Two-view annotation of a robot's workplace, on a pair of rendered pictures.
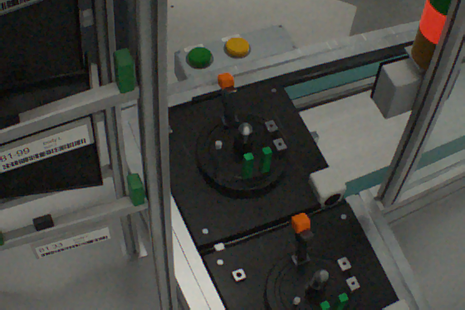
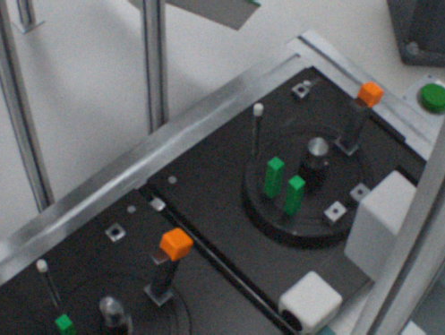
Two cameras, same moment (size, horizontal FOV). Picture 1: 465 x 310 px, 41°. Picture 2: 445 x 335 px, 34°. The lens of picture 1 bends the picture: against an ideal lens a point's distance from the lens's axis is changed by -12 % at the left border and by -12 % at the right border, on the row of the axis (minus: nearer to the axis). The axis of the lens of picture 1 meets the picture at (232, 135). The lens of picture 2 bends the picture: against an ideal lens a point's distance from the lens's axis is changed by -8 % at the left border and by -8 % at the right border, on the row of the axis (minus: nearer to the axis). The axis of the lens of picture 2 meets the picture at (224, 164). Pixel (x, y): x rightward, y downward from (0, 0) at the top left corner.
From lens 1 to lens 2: 0.60 m
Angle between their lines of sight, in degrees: 40
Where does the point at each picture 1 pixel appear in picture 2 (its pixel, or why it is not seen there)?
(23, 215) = not seen: hidden behind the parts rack
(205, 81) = (405, 116)
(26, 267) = (84, 58)
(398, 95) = (364, 227)
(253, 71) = not seen: outside the picture
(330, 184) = (305, 302)
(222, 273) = (116, 217)
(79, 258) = (119, 103)
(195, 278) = (105, 194)
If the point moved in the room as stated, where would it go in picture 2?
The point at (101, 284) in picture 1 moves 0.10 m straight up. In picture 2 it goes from (95, 135) to (87, 85)
